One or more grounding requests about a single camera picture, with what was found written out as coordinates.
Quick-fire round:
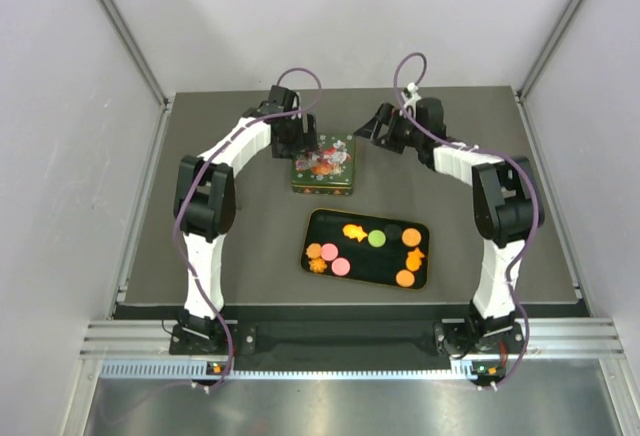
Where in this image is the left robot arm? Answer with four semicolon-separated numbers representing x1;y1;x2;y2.
173;85;317;353

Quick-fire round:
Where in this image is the left aluminium frame post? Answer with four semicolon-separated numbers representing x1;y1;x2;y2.
73;0;174;107

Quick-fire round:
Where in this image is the right aluminium frame post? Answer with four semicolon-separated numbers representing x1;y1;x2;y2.
514;0;614;102

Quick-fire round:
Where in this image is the green christmas cookie tin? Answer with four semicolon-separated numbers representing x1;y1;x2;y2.
291;180;353;196

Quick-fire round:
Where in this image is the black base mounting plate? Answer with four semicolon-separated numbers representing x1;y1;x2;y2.
172;305;524;358

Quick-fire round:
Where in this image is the grey slotted cable duct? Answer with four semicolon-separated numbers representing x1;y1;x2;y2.
99;355;506;381

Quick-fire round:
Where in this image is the gold tin lid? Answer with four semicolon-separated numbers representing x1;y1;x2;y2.
291;133;356;186

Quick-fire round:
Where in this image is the black gold-rimmed tray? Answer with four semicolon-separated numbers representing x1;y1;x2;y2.
300;209;430;291

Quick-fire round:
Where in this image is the pink sandwich cookie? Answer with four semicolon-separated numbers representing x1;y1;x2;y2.
331;257;351;277
321;243;339;261

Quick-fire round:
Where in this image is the aluminium frame post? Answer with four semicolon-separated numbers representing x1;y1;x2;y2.
514;0;614;102
73;0;174;107

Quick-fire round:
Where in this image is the orange biscuit top right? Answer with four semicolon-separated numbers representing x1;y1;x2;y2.
401;228;422;247

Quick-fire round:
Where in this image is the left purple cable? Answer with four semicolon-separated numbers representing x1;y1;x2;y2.
171;67;323;392

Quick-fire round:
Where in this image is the orange swirl cookie left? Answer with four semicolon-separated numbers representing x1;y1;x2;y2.
308;256;328;274

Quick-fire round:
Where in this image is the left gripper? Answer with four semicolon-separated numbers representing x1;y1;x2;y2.
271;113;318;160

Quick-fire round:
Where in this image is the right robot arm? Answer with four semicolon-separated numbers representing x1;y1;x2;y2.
355;98;544;354

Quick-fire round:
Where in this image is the orange biscuit left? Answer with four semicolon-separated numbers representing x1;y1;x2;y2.
305;243;322;259

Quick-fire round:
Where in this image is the orange fish cookie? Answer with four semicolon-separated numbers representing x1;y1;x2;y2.
342;224;368;242
405;247;425;272

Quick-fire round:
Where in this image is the orange biscuit bottom right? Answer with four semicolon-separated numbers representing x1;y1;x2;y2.
395;269;416;288

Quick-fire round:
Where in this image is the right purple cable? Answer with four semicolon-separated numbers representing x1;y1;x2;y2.
393;53;546;390

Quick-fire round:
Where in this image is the orange biscuit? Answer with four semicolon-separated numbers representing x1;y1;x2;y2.
401;228;422;247
305;243;322;259
395;269;416;288

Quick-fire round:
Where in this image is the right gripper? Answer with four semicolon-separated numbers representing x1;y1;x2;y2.
353;103;424;155

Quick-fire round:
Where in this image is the purple cable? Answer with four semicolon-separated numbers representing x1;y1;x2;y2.
171;67;323;392
393;53;546;390

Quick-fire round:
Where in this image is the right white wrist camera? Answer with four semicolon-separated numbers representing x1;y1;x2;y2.
401;82;421;120

